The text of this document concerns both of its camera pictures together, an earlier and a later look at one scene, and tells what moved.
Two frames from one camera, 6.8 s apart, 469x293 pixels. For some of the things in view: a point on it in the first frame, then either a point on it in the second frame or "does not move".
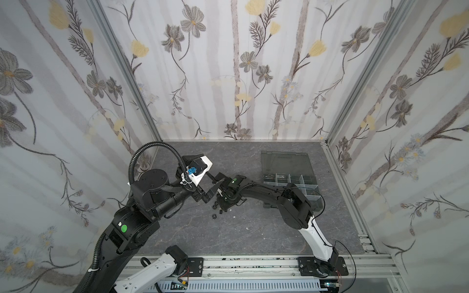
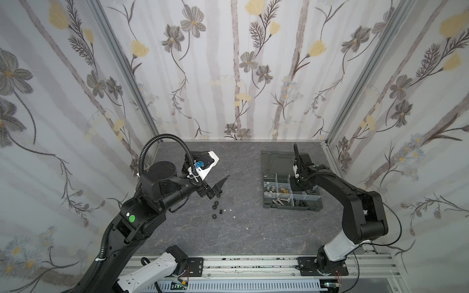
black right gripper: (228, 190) → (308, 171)
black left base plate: (195, 267) does not move
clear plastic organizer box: (279, 168) does not move
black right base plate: (308, 267) does not move
